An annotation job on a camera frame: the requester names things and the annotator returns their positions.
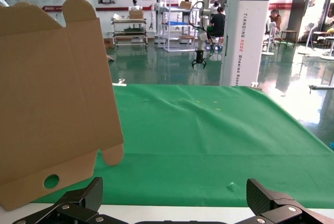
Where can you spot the tall white robot tower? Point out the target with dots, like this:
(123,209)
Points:
(245,38)

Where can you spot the seated person black shirt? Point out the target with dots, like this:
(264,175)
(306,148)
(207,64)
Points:
(217,21)

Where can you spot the brown cardboard paper box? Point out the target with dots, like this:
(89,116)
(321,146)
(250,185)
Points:
(52,91)

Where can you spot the blue plastic tray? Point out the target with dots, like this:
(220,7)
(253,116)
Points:
(175,23)

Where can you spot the black claw gripper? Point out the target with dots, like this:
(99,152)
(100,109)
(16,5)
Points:
(199,60)

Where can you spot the small cardboard box on rack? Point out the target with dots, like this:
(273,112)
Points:
(185,4)

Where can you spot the closed brown carton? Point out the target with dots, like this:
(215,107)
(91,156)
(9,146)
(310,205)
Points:
(107,43)

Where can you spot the metal shelf cart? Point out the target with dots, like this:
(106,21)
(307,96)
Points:
(130,29)

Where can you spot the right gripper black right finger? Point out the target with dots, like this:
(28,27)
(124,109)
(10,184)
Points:
(257,198)

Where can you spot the grey industrial robot arm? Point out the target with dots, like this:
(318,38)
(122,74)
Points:
(206,23)

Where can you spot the cardboard box on cart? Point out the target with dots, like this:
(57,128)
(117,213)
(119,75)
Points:
(136,14)

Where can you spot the seated person brown shirt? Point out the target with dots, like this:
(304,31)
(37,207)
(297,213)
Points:
(276,21)

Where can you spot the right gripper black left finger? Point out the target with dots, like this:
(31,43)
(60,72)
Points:
(92,195)

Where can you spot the white tube frame rack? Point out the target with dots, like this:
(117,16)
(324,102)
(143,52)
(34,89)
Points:
(168,33)

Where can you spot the metal table clamp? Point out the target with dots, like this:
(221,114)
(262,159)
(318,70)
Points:
(120,82)
(255,84)

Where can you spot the dark brown standing panel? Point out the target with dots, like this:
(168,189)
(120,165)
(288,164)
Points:
(300,12)

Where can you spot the green tablecloth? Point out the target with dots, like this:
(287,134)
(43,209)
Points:
(195,143)

